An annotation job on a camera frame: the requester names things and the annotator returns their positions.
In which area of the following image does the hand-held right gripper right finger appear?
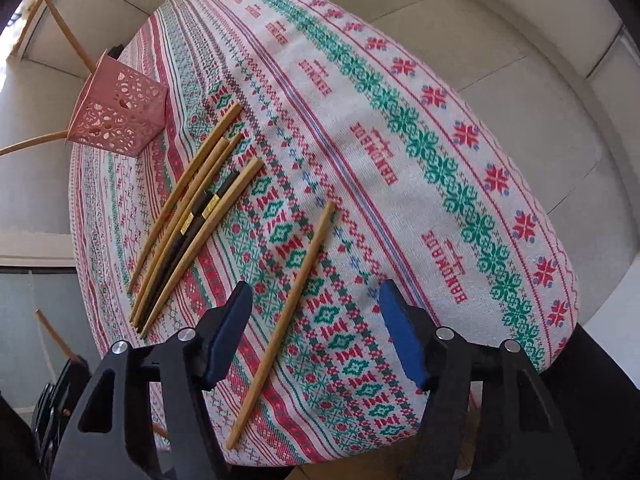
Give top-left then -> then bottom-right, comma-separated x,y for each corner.
378,280 -> 583,480

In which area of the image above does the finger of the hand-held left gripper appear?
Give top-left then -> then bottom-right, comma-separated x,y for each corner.
63,358 -> 93,402

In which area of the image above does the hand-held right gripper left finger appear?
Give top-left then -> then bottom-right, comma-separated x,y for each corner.
52,281 -> 254,480

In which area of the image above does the wooden chopstick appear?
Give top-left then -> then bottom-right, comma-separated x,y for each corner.
127,103 -> 244,293
41,0 -> 99,75
131,133 -> 246,328
34,309 -> 83,366
128,136 -> 232,323
140,157 -> 264,339
225,201 -> 337,452
0,130 -> 71,157

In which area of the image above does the black chopstick with gold band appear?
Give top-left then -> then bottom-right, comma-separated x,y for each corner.
132,189 -> 213,330
136,170 -> 243,333

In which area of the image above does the pink perforated plastic basket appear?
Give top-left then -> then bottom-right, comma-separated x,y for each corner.
65,49 -> 169,157

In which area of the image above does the patterned red green tablecloth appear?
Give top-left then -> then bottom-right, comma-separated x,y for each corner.
67,0 -> 581,466

